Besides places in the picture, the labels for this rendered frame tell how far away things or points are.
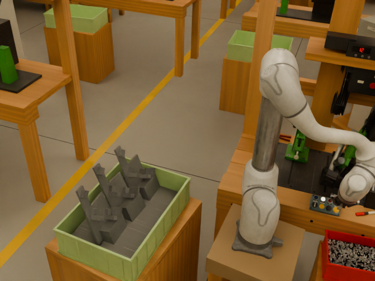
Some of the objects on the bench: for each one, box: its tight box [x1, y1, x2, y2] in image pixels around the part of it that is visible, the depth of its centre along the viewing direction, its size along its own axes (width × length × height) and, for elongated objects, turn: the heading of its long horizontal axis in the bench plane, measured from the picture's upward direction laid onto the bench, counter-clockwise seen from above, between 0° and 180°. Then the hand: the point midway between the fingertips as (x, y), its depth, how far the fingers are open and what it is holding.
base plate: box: [275, 142, 375, 206], centre depth 236 cm, size 42×110×2 cm, turn 69°
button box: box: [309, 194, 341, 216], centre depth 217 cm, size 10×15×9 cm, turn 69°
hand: (340, 204), depth 202 cm, fingers closed
